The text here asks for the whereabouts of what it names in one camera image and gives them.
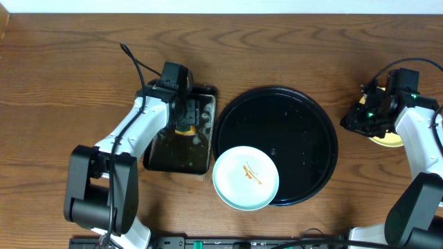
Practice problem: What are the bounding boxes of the orange green scrub sponge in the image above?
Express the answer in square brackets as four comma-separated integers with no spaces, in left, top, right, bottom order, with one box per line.
[174,125,196,136]

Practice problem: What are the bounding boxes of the yellow plate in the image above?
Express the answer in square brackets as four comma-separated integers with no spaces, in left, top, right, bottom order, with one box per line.
[359,86,404,147]

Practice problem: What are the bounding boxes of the light blue plate front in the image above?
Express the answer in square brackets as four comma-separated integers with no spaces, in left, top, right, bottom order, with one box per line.
[213,146,280,211]

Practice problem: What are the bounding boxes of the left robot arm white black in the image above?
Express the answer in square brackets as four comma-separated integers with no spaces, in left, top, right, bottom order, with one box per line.
[64,80,198,248]

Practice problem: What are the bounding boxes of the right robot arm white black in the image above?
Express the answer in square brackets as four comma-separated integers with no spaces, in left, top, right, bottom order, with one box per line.
[341,86,442,248]

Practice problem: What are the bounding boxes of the black rectangular soapy water tray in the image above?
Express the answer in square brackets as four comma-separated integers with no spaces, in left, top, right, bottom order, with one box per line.
[143,86,217,174]

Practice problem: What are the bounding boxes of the round black serving tray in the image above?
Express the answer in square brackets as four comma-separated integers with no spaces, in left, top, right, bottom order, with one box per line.
[213,86,338,206]

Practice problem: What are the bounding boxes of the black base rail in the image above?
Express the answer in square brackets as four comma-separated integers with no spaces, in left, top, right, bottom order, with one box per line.
[68,237,347,249]

